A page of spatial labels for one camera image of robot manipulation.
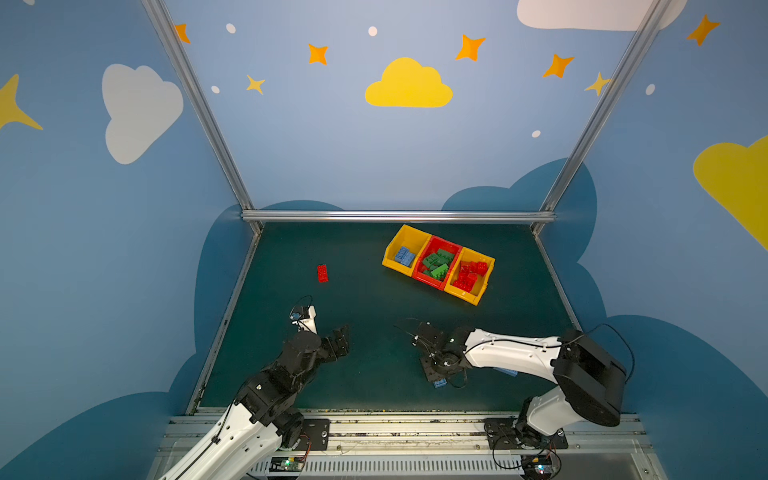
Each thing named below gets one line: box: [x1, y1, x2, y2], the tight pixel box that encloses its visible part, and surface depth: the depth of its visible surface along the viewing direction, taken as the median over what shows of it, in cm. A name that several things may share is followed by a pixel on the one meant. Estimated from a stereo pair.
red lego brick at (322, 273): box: [318, 264, 329, 283], surface depth 106 cm
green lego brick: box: [422, 249, 455, 280], surface depth 106 cm
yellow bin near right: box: [444, 246, 496, 306], surface depth 103 cm
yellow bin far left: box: [382, 224, 432, 277], surface depth 110 cm
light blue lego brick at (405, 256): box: [395, 246, 416, 267], surface depth 113 cm
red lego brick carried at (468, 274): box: [452, 261, 489, 293], surface depth 105 cm
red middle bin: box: [412, 235, 462, 291], surface depth 106 cm
